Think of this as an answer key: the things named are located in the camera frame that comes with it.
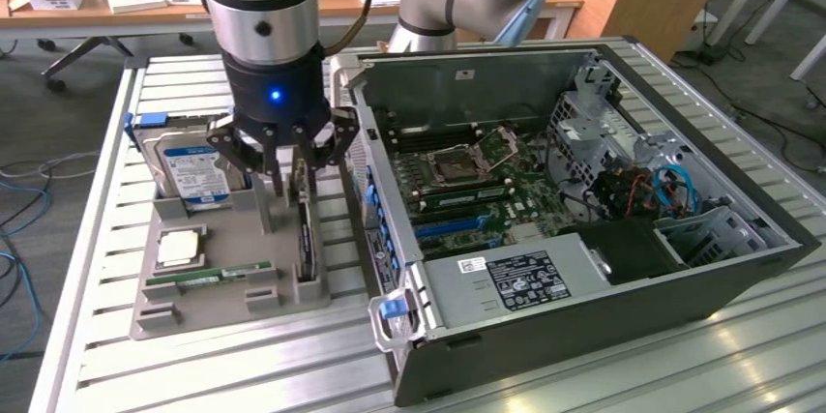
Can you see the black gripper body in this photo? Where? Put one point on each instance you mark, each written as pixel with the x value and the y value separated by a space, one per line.
pixel 258 89

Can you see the graphics card with black fan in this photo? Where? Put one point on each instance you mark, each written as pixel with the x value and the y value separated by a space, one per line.
pixel 308 239

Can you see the hard disk in blue caddy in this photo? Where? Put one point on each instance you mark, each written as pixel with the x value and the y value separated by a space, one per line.
pixel 187 176

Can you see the CPU socket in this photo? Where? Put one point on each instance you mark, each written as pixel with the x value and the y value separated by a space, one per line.
pixel 455 166

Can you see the green RAM stick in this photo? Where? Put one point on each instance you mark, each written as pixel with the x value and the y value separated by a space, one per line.
pixel 212 274
pixel 464 196

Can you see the silver CPU chip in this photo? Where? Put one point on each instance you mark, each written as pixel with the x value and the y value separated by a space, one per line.
pixel 179 248

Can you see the metal socket cover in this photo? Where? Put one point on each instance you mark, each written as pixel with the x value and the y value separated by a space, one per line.
pixel 504 129

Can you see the blue expansion slot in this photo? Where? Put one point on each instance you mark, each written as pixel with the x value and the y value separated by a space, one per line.
pixel 451 228

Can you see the black office chair base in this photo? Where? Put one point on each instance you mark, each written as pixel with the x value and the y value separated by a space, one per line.
pixel 77 55

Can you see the green motherboard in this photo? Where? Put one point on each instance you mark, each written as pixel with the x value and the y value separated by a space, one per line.
pixel 526 190

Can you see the grey parts rack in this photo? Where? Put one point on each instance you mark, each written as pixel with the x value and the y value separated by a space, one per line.
pixel 219 302

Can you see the silver chipset heat sink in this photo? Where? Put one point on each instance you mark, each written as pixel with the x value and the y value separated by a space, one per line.
pixel 528 235

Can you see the grey power supply unit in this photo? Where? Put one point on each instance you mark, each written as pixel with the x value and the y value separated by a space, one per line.
pixel 458 287

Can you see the blue case release latch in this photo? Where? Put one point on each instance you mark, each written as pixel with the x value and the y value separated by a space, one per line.
pixel 391 310

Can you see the metal disk bay cage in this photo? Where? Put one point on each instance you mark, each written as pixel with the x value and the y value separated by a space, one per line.
pixel 578 156

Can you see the black open PC case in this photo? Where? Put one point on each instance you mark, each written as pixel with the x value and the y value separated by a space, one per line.
pixel 581 335

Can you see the black power strip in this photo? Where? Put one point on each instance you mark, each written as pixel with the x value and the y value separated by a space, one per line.
pixel 706 56

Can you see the small white box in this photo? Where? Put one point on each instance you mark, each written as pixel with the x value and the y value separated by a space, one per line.
pixel 705 21

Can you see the metal disk bay bracket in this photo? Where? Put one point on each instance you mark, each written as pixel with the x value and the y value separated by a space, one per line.
pixel 710 234

